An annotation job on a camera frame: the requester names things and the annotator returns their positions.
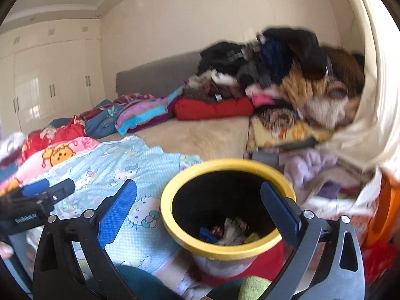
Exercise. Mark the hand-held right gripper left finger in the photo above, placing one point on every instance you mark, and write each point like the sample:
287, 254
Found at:
117, 212

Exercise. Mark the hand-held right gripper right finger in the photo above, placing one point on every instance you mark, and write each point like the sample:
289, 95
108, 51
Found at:
278, 209

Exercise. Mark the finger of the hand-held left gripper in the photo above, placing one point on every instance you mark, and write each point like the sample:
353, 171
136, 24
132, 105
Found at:
34, 187
62, 189

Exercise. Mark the yellow snack wrapper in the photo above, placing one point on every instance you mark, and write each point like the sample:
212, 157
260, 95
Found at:
251, 238

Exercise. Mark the yellow rimmed trash can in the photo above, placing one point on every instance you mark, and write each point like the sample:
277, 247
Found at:
166, 209

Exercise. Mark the red snack wrapper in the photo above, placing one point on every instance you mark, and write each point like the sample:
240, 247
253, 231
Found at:
217, 229

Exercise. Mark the blue snack wrapper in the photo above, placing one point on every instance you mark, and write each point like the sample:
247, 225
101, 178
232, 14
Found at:
207, 235

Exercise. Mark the person's right forearm green sleeve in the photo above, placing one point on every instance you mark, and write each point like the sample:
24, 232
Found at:
254, 287

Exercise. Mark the person's left hand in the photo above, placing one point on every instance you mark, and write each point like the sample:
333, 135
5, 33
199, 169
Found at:
5, 251

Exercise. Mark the dark blue cartoon blanket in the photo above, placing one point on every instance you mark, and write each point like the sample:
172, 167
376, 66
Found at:
7, 170

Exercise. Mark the pink cartoon bear blanket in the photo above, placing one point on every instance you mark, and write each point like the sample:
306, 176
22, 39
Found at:
62, 153

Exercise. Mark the light blue cat print blanket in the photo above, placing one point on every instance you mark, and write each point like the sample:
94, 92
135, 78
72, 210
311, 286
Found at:
103, 159

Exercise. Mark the red floral blanket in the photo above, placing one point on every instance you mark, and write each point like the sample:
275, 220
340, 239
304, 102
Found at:
47, 137

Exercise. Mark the lilac fleece garment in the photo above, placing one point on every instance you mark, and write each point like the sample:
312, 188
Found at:
306, 165

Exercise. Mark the grey cloth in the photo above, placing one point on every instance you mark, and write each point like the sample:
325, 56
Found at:
297, 145

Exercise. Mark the person's dark teal trouser leg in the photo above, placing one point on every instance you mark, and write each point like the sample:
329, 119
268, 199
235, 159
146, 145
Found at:
140, 284

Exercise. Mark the yellow cartoon blanket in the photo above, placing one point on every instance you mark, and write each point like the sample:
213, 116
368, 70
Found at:
290, 132

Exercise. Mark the blue leaf print quilt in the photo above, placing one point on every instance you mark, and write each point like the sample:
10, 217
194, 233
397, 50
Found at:
103, 122

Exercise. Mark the orange floral cloth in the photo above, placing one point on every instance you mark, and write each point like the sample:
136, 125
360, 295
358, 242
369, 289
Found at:
359, 225

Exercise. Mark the white cloth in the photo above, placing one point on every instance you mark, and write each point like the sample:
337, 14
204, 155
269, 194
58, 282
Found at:
365, 200

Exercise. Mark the tiger striped garment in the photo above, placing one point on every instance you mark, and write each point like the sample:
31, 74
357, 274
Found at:
278, 117

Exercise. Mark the purple striped blanket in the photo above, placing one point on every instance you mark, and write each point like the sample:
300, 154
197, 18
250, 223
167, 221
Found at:
140, 115

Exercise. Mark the orange plastic basin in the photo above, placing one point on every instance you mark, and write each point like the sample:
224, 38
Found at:
384, 209

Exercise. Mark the beige plush bed sheet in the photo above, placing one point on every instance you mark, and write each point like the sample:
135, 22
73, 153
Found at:
193, 137

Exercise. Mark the cream fleece garment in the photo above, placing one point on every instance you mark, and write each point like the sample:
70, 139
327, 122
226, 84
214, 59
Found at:
322, 109

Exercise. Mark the pink garment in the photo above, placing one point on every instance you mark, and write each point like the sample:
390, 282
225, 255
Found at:
259, 100

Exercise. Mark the large red plastic sack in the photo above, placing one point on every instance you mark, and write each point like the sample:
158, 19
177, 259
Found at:
379, 262

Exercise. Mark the dark red patterned blanket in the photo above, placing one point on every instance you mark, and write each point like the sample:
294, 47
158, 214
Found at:
131, 97

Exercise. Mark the cream built-in wardrobe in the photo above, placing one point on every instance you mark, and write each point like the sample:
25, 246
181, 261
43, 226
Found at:
62, 68

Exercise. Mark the red folded garment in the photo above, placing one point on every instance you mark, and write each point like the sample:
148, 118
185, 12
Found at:
212, 107

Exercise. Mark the tan shaggy garment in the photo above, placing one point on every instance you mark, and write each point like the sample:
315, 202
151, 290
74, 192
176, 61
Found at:
297, 87

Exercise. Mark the maroon dotted garment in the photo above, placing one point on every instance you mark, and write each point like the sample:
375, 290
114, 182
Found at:
200, 93

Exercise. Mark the grey fuzzy garment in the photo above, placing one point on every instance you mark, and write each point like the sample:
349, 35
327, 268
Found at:
250, 72

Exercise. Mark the white fluffy garment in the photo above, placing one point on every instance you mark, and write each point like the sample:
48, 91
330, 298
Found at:
222, 79

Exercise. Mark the grey fabric headboard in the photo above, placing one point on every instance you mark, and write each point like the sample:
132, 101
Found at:
150, 75

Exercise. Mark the dark blue fuzzy garment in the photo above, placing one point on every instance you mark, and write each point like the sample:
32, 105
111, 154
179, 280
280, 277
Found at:
276, 56

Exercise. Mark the brown plush garment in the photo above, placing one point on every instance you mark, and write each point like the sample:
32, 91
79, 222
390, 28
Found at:
343, 65

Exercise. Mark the black jacket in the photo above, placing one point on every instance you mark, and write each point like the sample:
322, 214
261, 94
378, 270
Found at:
218, 56

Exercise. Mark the black fuzzy garment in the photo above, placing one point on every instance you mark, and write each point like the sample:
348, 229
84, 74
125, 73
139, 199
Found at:
300, 40

